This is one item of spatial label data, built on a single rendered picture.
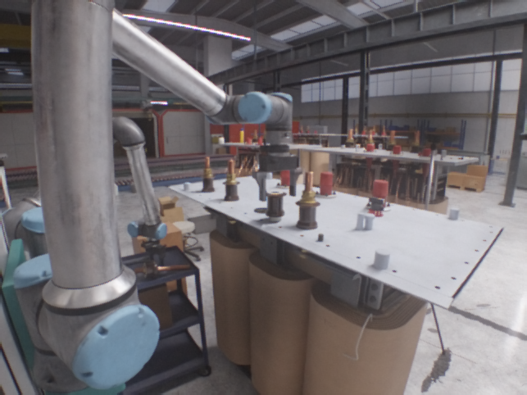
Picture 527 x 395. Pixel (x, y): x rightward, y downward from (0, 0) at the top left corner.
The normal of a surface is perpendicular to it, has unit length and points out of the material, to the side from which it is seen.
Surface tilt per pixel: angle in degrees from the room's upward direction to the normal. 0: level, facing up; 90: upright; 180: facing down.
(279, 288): 90
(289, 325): 90
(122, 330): 95
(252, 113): 90
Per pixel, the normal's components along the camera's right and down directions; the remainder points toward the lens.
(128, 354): 0.86, 0.20
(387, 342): 0.12, 0.23
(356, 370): -0.45, 0.21
